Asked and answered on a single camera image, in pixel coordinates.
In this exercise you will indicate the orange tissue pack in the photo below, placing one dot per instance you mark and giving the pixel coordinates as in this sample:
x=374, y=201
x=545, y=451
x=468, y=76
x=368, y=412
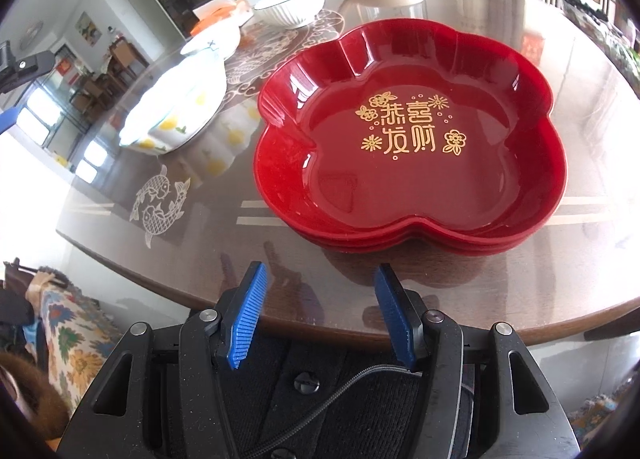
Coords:
x=220, y=14

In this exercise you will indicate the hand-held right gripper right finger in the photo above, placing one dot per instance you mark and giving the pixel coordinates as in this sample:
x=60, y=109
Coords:
x=397, y=319

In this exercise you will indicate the red flower-shaped plate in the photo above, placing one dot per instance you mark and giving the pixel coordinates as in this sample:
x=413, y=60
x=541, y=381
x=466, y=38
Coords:
x=350, y=250
x=340, y=241
x=415, y=139

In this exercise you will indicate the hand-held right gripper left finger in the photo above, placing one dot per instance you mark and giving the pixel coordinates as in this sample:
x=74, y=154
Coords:
x=245, y=319

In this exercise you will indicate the brown furry cloth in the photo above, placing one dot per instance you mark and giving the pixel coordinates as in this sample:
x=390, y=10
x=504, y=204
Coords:
x=35, y=394

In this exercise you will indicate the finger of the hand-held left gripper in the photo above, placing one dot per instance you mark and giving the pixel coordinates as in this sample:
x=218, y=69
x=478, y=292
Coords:
x=30, y=66
x=7, y=120

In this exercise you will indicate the basket of toiletries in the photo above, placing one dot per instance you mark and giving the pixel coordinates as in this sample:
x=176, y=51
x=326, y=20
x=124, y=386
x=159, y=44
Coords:
x=600, y=14

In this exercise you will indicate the white ribbed bowl dark rim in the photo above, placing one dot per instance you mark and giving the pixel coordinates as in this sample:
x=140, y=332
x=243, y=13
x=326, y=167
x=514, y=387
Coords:
x=292, y=6

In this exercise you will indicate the framed wall picture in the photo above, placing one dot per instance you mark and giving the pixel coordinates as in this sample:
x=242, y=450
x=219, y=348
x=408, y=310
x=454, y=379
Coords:
x=89, y=29

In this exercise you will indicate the white bowl with blue flowers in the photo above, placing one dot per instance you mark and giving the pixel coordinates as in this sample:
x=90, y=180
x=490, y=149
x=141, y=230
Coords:
x=215, y=41

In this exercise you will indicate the blue yellow flower patterned cushion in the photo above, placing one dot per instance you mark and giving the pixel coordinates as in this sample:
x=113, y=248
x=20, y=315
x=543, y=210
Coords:
x=75, y=339

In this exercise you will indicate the scalloped blue and white bowl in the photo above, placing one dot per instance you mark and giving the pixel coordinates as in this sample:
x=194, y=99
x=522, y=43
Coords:
x=175, y=104

